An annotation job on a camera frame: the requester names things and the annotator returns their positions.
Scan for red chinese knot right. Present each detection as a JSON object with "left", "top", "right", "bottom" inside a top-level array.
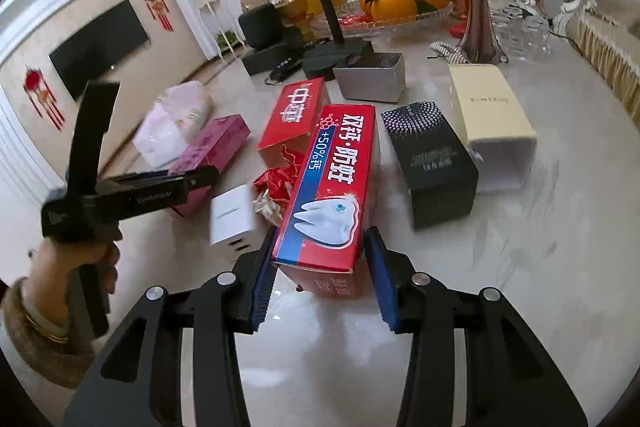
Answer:
[{"left": 143, "top": 0, "right": 175, "bottom": 32}]

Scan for wall mounted black television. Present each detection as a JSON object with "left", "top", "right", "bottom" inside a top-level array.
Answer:
[{"left": 49, "top": 0, "right": 150, "bottom": 101}]

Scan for clear glass cups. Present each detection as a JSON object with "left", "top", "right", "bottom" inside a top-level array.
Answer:
[{"left": 491, "top": 5, "right": 551, "bottom": 62}]

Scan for red chinese knot left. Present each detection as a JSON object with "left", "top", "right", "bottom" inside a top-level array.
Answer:
[{"left": 23, "top": 68, "right": 65, "bottom": 131}]

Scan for red toothpaste box with tooth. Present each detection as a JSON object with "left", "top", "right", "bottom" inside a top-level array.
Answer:
[{"left": 272, "top": 104, "right": 380, "bottom": 298}]

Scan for black remote control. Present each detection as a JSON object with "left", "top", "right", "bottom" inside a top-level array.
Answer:
[{"left": 265, "top": 55, "right": 303, "bottom": 86}]

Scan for white USB charger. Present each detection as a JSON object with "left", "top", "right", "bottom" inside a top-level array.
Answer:
[{"left": 209, "top": 184, "right": 264, "bottom": 260}]

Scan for silver grey rectangular box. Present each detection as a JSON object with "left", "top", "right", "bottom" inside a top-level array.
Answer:
[{"left": 333, "top": 52, "right": 406, "bottom": 104}]

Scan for beige fringed right sofa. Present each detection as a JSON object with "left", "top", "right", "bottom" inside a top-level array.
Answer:
[{"left": 553, "top": 0, "right": 639, "bottom": 124}]

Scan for golden cup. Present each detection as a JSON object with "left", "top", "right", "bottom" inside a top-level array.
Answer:
[{"left": 274, "top": 0, "right": 314, "bottom": 41}]

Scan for glass fruit plate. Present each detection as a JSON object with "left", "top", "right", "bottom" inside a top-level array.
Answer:
[{"left": 311, "top": 0, "right": 456, "bottom": 39}]

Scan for orange fruit middle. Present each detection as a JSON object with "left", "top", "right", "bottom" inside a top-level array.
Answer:
[{"left": 371, "top": 0, "right": 418, "bottom": 22}]

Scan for red chinese knot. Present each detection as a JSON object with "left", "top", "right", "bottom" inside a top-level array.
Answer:
[
  {"left": 143, "top": 0, "right": 175, "bottom": 32},
  {"left": 23, "top": 68, "right": 65, "bottom": 131}
]

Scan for black flat base box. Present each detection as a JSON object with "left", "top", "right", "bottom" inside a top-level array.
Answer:
[{"left": 241, "top": 42, "right": 304, "bottom": 76}]

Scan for white tissue pack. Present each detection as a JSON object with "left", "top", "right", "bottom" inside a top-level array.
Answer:
[{"left": 132, "top": 80, "right": 213, "bottom": 169}]

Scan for black dotted box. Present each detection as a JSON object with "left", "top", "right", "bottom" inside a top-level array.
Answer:
[{"left": 382, "top": 101, "right": 478, "bottom": 230}]

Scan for person's left hand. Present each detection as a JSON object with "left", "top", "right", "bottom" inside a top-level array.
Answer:
[{"left": 21, "top": 239, "right": 119, "bottom": 336}]

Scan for black smart speaker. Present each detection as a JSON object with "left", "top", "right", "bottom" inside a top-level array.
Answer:
[{"left": 238, "top": 3, "right": 284, "bottom": 50}]

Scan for white side stand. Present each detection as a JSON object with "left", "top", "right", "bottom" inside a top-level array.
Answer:
[{"left": 195, "top": 0, "right": 246, "bottom": 64}]

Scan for red Zhonghua box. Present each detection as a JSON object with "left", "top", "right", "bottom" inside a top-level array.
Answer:
[{"left": 257, "top": 78, "right": 330, "bottom": 168}]

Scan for magenta cardboard box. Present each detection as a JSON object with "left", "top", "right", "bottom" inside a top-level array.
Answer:
[{"left": 167, "top": 114, "right": 252, "bottom": 220}]

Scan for crumpled red candy wrapper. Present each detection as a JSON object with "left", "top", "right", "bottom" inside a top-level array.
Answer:
[{"left": 253, "top": 145, "right": 304, "bottom": 227}]

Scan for cream Kimtrue box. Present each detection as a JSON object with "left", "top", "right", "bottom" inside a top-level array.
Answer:
[{"left": 449, "top": 64, "right": 538, "bottom": 193}]

